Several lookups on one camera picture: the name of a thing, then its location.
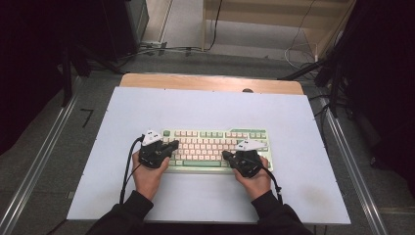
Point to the person's left hand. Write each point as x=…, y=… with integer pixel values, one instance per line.
x=148, y=182

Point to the person's right hand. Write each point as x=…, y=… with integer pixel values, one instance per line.
x=256, y=186

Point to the green and pink keyboard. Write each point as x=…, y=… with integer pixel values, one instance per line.
x=205, y=150

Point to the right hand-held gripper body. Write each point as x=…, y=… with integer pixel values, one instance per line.
x=248, y=160

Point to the aluminium floor rail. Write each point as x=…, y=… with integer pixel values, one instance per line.
x=355, y=176
x=32, y=173

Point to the white board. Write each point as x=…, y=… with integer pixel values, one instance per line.
x=208, y=107

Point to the black metal stand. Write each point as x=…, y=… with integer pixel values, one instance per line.
x=332, y=81
x=67, y=81

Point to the wooden shelf unit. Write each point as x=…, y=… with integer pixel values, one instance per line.
x=267, y=13

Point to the wooden table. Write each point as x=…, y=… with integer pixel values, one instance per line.
x=195, y=81

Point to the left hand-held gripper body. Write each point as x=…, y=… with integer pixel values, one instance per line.
x=151, y=155

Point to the black cabinet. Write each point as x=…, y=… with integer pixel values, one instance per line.
x=124, y=26

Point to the black curtain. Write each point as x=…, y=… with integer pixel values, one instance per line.
x=26, y=65
x=385, y=81

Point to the person's dark clothing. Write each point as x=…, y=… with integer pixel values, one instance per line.
x=202, y=230

